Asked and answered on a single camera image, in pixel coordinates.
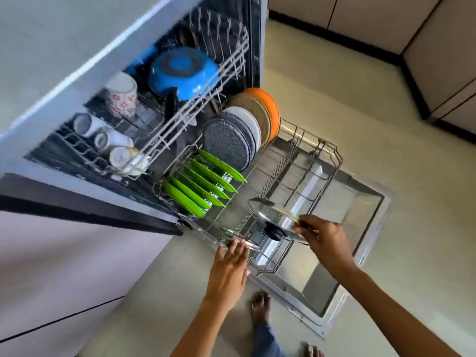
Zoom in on person's right forearm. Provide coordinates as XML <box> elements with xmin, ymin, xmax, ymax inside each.
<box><xmin>336</xmin><ymin>265</ymin><xmax>463</xmax><ymax>357</ymax></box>

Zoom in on person's left forearm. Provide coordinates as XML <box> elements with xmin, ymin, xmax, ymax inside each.
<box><xmin>170</xmin><ymin>294</ymin><xmax>240</xmax><ymax>357</ymax></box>

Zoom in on glass lid with black knob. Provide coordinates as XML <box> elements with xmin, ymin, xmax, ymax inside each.
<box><xmin>248</xmin><ymin>197</ymin><xmax>317</xmax><ymax>246</ymax></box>

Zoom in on person's right foot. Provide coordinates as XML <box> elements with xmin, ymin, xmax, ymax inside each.
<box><xmin>300</xmin><ymin>342</ymin><xmax>325</xmax><ymax>357</ymax></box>

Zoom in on row of green plates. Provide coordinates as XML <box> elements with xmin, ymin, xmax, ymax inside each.
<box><xmin>162</xmin><ymin>149</ymin><xmax>248</xmax><ymax>218</ymax></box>

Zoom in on person's left hand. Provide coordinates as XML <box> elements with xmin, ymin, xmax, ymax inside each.
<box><xmin>205</xmin><ymin>238</ymin><xmax>251</xmax><ymax>312</ymax></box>

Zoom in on beige speckled plate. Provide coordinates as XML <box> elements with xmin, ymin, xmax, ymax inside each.
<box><xmin>228</xmin><ymin>93</ymin><xmax>272</xmax><ymax>148</ymax></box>

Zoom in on blue frying pan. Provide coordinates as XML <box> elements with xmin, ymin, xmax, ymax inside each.
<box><xmin>148</xmin><ymin>47</ymin><xmax>220</xmax><ymax>123</ymax></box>

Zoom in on white cup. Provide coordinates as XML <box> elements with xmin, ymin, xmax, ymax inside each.
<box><xmin>109</xmin><ymin>146</ymin><xmax>150</xmax><ymax>176</ymax></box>
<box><xmin>94</xmin><ymin>129</ymin><xmax>134</xmax><ymax>153</ymax></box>
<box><xmin>72</xmin><ymin>112</ymin><xmax>109</xmax><ymax>139</ymax></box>

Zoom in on person's foot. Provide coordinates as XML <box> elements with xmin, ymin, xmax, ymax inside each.
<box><xmin>251</xmin><ymin>292</ymin><xmax>271</xmax><ymax>327</ymax></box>
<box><xmin>300</xmin><ymin>342</ymin><xmax>325</xmax><ymax>357</ymax></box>

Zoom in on dishwasher body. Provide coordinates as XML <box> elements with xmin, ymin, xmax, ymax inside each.
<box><xmin>0</xmin><ymin>0</ymin><xmax>269</xmax><ymax>236</ymax></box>

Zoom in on person's left foot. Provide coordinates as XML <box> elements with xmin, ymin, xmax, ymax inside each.
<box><xmin>251</xmin><ymin>292</ymin><xmax>271</xmax><ymax>327</ymax></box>

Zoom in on steel dishwasher door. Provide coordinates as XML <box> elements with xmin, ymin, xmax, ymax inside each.
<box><xmin>178</xmin><ymin>137</ymin><xmax>392</xmax><ymax>339</ymax></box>

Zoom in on person's blue jeans leg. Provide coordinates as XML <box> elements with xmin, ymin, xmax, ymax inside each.
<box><xmin>252</xmin><ymin>320</ymin><xmax>286</xmax><ymax>357</ymax></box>

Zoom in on blue pot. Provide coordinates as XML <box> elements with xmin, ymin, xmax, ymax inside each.
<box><xmin>124</xmin><ymin>44</ymin><xmax>158</xmax><ymax>78</ymax></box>

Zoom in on pale pink cabinet front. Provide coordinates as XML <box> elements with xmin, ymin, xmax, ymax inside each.
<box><xmin>0</xmin><ymin>210</ymin><xmax>183</xmax><ymax>357</ymax></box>

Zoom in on light grey plate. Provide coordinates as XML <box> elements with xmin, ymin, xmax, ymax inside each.
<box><xmin>223</xmin><ymin>106</ymin><xmax>262</xmax><ymax>153</ymax></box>

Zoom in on beige cabinets with black plinth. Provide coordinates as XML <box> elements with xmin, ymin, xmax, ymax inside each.
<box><xmin>268</xmin><ymin>0</ymin><xmax>476</xmax><ymax>135</ymax></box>

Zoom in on dark grey speckled plate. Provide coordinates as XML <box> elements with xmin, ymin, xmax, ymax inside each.
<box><xmin>220</xmin><ymin>112</ymin><xmax>257</xmax><ymax>162</ymax></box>
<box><xmin>203</xmin><ymin>119</ymin><xmax>251</xmax><ymax>172</ymax></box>

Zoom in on person's right hand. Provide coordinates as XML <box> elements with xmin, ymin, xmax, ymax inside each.
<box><xmin>294</xmin><ymin>215</ymin><xmax>358</xmax><ymax>281</ymax></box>

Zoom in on metal wire dish rack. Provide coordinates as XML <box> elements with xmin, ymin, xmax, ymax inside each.
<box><xmin>152</xmin><ymin>118</ymin><xmax>343</xmax><ymax>276</ymax></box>

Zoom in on white wire dish rack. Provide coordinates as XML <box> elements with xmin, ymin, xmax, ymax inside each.
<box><xmin>56</xmin><ymin>7</ymin><xmax>250</xmax><ymax>179</ymax></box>

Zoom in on floral print cup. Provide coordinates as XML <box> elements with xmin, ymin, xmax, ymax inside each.
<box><xmin>104</xmin><ymin>72</ymin><xmax>138</xmax><ymax>120</ymax></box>

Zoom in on orange plate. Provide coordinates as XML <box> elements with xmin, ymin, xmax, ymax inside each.
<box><xmin>243</xmin><ymin>88</ymin><xmax>281</xmax><ymax>144</ymax></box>

